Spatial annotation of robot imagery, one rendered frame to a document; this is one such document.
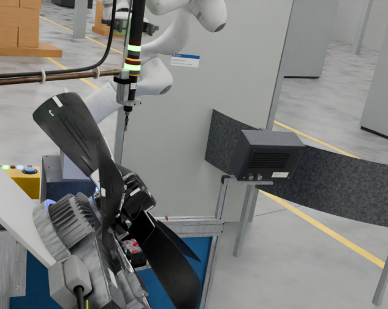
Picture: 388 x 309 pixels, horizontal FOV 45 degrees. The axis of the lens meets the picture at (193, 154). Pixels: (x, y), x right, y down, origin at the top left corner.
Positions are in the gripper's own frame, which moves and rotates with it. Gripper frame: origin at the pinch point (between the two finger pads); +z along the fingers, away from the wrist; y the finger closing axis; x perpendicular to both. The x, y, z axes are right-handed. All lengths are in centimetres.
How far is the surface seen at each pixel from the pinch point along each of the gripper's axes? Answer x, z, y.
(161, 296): -118, -35, -33
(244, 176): -58, -32, -60
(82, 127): -28.4, 1.2, 12.2
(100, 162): -25.5, 33.1, 12.0
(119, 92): -17.6, 2.3, 3.0
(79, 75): -11.6, 11.9, 15.3
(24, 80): -11.5, 20.7, 27.9
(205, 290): -116, -34, -52
